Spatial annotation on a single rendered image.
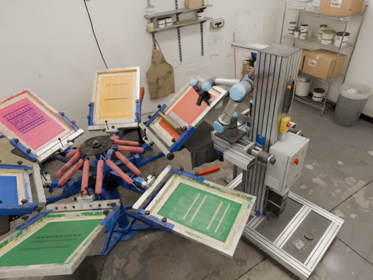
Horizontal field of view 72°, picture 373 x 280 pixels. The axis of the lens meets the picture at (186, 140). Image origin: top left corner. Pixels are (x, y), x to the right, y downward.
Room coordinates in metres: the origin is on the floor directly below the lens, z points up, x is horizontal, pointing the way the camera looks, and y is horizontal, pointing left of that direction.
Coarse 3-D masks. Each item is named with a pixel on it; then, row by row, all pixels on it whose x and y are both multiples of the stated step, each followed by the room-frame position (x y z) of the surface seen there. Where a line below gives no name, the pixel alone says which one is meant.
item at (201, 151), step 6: (210, 144) 2.29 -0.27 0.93; (198, 150) 2.21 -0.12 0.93; (204, 150) 2.26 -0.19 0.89; (210, 150) 2.31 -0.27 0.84; (192, 156) 2.19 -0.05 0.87; (198, 156) 2.23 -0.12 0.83; (204, 156) 2.27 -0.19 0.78; (210, 156) 2.31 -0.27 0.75; (216, 156) 2.34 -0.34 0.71; (222, 156) 2.41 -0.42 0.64; (192, 162) 2.19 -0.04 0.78; (198, 162) 2.23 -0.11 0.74; (204, 162) 2.28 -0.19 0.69; (210, 162) 2.32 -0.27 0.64; (192, 168) 2.18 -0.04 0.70
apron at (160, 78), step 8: (152, 56) 4.38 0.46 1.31; (160, 56) 4.45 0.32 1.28; (152, 64) 4.36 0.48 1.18; (160, 64) 4.43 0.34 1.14; (168, 64) 4.52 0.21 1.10; (152, 72) 4.34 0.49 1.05; (160, 72) 4.43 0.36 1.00; (168, 72) 4.51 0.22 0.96; (152, 80) 4.33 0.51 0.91; (160, 80) 4.43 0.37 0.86; (168, 80) 4.50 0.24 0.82; (152, 88) 4.32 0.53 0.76; (160, 88) 4.41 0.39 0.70; (168, 88) 4.47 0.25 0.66; (152, 96) 4.32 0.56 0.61; (160, 96) 4.40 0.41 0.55
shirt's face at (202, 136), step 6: (198, 126) 2.66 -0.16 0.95; (204, 126) 2.65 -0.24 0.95; (210, 126) 2.64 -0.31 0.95; (198, 132) 2.53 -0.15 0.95; (204, 132) 2.51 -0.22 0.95; (210, 132) 2.50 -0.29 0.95; (192, 138) 2.41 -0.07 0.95; (198, 138) 2.40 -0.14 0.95; (204, 138) 2.39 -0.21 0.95; (210, 138) 2.38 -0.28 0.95; (186, 144) 2.30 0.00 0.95; (192, 144) 2.30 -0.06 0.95; (198, 144) 2.29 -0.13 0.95; (204, 144) 2.28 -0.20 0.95; (192, 150) 2.20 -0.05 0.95
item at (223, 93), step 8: (200, 80) 2.67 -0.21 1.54; (184, 88) 2.71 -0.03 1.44; (216, 88) 2.42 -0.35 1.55; (176, 96) 2.66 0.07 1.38; (224, 96) 2.30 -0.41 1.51; (168, 104) 2.60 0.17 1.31; (216, 104) 2.25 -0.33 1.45; (208, 112) 2.20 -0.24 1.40; (200, 120) 2.16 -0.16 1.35; (152, 128) 2.40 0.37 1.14; (160, 136) 2.23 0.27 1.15; (168, 144) 2.07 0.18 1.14
